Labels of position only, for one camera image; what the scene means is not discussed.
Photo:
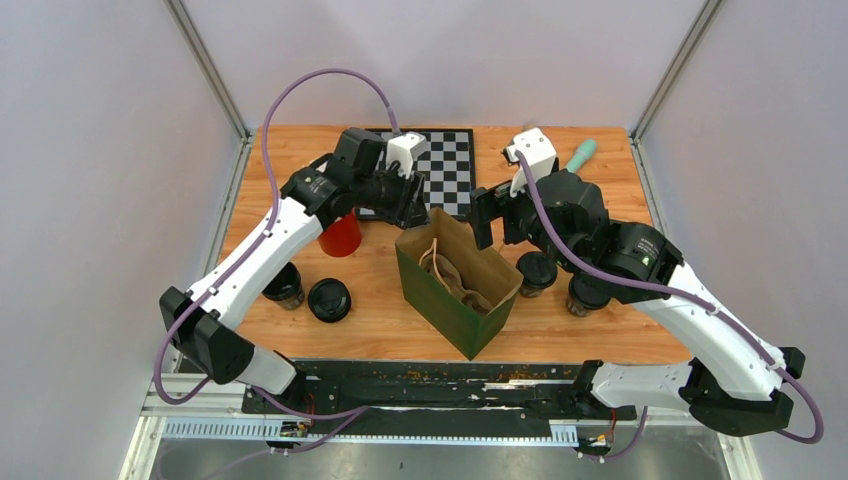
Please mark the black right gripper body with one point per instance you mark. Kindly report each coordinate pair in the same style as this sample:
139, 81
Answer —
519, 219

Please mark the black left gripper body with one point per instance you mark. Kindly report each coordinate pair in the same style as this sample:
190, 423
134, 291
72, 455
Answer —
397, 209

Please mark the black cup lid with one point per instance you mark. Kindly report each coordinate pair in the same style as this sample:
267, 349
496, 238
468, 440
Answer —
589, 296
538, 271

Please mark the green paper bag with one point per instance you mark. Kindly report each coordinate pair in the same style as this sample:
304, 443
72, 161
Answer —
486, 271

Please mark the clear brown plastic cup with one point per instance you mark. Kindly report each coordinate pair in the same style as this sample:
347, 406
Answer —
577, 309

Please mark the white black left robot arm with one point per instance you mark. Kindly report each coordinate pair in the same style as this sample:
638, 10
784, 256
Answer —
364, 171

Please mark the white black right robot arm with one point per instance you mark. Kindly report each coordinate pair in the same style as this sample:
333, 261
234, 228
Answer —
733, 381

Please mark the black white chessboard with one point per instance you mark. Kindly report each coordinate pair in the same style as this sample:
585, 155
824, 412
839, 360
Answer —
448, 163

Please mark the red straw holder cup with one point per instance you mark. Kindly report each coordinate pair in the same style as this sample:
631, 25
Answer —
342, 238

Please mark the black lid stack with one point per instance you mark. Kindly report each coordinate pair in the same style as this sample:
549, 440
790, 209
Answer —
329, 300

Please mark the black cup stack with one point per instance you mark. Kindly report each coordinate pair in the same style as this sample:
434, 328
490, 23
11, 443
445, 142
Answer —
285, 289

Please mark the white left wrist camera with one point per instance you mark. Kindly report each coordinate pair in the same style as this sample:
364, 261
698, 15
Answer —
402, 152

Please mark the mint green handle tool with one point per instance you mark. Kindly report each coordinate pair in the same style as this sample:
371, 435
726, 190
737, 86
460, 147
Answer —
584, 152

